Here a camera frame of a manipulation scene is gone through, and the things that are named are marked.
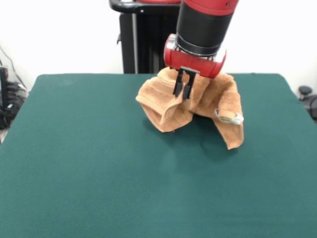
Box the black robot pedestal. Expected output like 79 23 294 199
108 0 182 74

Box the dark green table cloth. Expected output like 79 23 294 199
0 73 317 238

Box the tan terry towel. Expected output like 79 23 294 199
135 66 245 151

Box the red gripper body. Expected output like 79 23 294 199
163 47 227 79

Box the thin grey cable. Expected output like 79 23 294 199
0 46 28 90

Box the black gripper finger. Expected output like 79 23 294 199
172 67 186 97
182 71 197 101

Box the black equipment box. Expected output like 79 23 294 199
0 66 27 130

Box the grey chair base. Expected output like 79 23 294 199
298 85 317 123

